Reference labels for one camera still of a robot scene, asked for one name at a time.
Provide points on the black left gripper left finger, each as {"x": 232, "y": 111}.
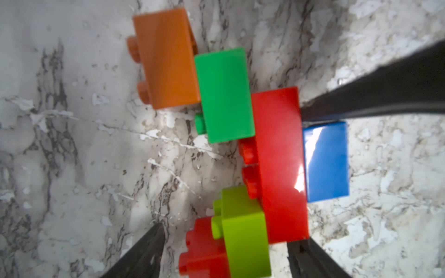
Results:
{"x": 143, "y": 260}

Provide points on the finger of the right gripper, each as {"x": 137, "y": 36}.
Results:
{"x": 414, "y": 84}

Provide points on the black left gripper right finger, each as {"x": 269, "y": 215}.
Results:
{"x": 308, "y": 260}

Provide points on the red lego brick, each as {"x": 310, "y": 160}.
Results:
{"x": 206, "y": 257}
{"x": 274, "y": 170}

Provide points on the blue lego brick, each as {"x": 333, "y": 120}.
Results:
{"x": 326, "y": 161}

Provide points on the dark green lego brick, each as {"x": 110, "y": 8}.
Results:
{"x": 223, "y": 81}

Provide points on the orange lego brick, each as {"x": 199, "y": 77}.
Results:
{"x": 165, "y": 46}

